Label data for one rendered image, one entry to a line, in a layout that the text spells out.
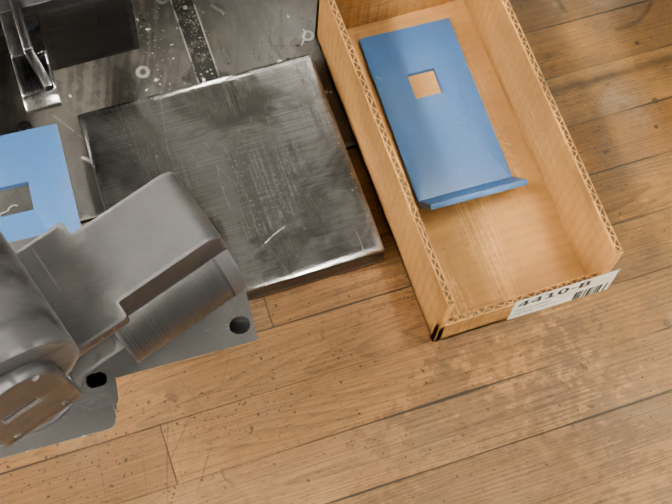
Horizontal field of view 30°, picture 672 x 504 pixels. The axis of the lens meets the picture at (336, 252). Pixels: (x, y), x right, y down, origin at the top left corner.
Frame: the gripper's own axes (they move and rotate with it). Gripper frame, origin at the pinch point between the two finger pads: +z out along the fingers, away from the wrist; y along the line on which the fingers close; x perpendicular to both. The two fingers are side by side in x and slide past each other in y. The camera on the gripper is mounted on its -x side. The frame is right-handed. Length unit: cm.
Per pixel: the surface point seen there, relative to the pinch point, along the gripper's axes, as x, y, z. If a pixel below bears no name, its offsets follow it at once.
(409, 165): -26.6, 4.1, 12.8
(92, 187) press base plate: -5.0, 7.7, 15.9
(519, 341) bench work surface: -29.9, -9.1, 7.8
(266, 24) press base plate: -20.2, 16.6, 19.6
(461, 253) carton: -28.0, -2.6, 10.2
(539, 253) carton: -33.2, -3.9, 9.5
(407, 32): -29.8, 13.5, 17.0
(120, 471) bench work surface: -2.4, -10.4, 7.7
